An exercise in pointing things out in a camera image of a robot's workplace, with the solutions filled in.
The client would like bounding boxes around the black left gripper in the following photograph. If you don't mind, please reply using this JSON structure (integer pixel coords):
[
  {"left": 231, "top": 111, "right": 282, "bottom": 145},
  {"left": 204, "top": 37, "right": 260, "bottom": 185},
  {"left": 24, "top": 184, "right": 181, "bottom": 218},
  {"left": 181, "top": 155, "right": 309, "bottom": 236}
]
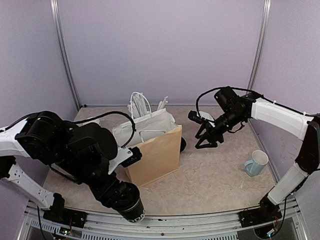
[{"left": 54, "top": 151, "right": 133, "bottom": 208}]

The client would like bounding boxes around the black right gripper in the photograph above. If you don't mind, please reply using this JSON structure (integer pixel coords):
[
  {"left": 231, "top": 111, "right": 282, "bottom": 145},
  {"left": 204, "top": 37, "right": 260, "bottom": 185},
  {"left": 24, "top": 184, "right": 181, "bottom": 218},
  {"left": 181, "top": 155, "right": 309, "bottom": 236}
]
[{"left": 196, "top": 108, "right": 246, "bottom": 148}]

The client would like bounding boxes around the brown paper takeout bag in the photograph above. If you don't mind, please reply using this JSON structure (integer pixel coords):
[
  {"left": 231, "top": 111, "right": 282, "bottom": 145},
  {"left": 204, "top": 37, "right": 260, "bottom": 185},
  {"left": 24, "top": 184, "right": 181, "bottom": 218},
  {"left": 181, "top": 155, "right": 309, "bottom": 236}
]
[{"left": 112, "top": 107, "right": 182, "bottom": 187}]

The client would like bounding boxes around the black plastic cup lid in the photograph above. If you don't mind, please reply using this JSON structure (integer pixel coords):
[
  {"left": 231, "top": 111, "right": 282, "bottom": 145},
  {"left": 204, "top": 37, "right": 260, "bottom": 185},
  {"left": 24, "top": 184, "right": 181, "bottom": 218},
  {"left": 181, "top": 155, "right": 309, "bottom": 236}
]
[{"left": 112, "top": 182, "right": 140, "bottom": 213}]

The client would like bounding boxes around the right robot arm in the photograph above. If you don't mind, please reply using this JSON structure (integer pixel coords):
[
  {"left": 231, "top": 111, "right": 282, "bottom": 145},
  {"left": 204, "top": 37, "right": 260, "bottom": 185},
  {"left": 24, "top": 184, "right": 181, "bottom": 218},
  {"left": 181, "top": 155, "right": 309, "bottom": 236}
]
[{"left": 188, "top": 91, "right": 320, "bottom": 222}]

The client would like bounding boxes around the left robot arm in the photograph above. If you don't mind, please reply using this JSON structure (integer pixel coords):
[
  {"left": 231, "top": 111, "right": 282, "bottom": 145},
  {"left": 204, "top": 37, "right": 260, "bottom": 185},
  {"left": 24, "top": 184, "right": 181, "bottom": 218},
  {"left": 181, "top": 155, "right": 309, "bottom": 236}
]
[{"left": 0, "top": 111, "right": 139, "bottom": 223}]

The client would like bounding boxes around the stack of black lids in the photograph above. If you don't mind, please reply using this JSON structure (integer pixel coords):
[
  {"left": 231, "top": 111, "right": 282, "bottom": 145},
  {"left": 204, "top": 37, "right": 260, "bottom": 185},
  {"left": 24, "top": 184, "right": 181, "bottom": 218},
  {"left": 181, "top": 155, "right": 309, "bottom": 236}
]
[{"left": 180, "top": 137, "right": 187, "bottom": 152}]

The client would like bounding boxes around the light blue ceramic mug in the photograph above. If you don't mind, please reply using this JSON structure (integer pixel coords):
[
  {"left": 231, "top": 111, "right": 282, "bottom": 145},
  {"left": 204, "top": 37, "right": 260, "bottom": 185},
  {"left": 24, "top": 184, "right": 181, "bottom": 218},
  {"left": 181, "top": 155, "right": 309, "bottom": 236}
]
[{"left": 244, "top": 150, "right": 269, "bottom": 177}]

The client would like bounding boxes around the stack of paper cups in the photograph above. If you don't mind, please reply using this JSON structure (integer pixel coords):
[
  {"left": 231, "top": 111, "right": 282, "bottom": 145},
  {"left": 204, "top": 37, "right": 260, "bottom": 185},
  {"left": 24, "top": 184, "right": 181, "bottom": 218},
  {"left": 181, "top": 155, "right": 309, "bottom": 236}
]
[{"left": 81, "top": 117, "right": 101, "bottom": 126}]

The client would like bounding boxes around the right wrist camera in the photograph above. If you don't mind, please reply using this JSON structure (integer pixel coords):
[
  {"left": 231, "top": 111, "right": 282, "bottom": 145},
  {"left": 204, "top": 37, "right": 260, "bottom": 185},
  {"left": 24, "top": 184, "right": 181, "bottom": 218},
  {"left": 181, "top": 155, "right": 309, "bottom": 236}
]
[{"left": 188, "top": 86, "right": 238, "bottom": 124}]

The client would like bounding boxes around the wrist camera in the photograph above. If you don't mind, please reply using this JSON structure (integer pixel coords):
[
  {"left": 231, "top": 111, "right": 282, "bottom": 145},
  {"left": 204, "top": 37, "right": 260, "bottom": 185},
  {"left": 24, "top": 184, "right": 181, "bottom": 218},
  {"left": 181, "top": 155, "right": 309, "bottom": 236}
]
[
  {"left": 68, "top": 122, "right": 143, "bottom": 175},
  {"left": 188, "top": 86, "right": 238, "bottom": 124}
]

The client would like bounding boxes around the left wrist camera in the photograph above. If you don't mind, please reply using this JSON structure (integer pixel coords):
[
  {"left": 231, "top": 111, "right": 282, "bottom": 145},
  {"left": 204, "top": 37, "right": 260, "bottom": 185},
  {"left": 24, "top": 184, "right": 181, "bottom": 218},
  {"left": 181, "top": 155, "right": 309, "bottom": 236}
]
[{"left": 68, "top": 122, "right": 143, "bottom": 175}]

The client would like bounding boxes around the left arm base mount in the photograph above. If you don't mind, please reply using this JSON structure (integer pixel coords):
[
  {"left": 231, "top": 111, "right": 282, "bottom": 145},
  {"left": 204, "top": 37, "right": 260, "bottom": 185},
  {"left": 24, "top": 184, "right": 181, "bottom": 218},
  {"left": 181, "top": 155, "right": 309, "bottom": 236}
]
[{"left": 43, "top": 193, "right": 88, "bottom": 228}]

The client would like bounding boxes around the aluminium front rail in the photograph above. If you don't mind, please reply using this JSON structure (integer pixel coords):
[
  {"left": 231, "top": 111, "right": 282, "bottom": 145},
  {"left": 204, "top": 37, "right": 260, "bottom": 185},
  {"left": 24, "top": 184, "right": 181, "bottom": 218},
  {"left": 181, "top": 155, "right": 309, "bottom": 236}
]
[{"left": 17, "top": 198, "right": 311, "bottom": 240}]

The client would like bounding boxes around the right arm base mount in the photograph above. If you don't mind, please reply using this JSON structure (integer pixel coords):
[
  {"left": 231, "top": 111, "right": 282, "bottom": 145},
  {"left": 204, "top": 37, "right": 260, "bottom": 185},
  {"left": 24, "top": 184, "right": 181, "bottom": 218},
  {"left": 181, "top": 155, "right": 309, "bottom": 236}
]
[{"left": 238, "top": 195, "right": 283, "bottom": 228}]

